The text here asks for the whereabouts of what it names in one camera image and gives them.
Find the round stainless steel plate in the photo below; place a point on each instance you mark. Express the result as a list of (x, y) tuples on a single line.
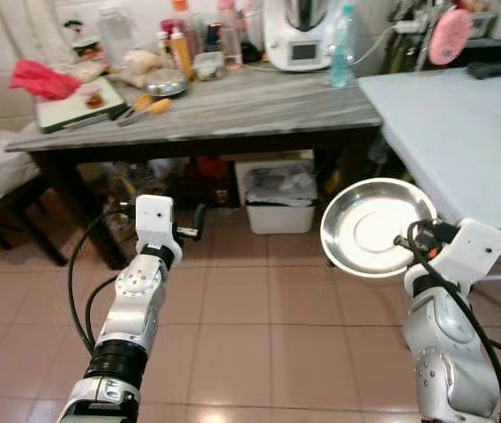
[(365, 225)]

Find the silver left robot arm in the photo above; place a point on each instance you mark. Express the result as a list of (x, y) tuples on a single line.
[(136, 304)]

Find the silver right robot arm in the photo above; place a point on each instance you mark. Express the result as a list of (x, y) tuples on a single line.
[(444, 352)]

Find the red container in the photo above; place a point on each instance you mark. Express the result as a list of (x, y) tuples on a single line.
[(212, 167)]

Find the white storage bin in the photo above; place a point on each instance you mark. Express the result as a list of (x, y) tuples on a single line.
[(280, 207)]

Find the white folding table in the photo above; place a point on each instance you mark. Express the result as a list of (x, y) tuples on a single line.
[(462, 141)]

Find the dark marble-top table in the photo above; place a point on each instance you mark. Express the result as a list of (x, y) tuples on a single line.
[(250, 110)]

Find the stainless steel bowl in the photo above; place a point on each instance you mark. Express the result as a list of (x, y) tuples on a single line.
[(166, 85)]

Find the small clear food container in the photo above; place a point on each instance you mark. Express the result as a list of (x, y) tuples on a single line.
[(208, 66)]

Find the yellow bottle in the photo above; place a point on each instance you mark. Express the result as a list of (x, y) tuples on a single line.
[(182, 57)]

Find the bag of ginger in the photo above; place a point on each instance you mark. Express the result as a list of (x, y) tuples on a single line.
[(140, 66)]

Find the white cutting board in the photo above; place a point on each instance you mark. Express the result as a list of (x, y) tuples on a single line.
[(70, 110)]

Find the long black object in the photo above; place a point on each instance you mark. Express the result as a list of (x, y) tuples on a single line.
[(497, 70)]

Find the pink bottle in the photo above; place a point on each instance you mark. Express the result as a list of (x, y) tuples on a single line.
[(230, 40)]

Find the blue plastic bottle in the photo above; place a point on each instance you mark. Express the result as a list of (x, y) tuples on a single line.
[(343, 53)]

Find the pink round fan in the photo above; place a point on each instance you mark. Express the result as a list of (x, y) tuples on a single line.
[(450, 37)]

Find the large clear jar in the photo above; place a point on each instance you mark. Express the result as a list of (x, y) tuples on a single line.
[(116, 35)]

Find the white kitchen appliance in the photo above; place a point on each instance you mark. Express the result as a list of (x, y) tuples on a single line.
[(299, 40)]

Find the red cloth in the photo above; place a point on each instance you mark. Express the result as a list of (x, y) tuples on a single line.
[(43, 79)]

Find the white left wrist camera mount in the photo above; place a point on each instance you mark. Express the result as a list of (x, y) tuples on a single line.
[(155, 222)]

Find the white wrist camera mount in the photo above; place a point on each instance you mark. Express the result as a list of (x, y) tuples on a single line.
[(471, 251), (155, 222)]

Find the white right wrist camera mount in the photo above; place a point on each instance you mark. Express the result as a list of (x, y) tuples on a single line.
[(471, 251)]

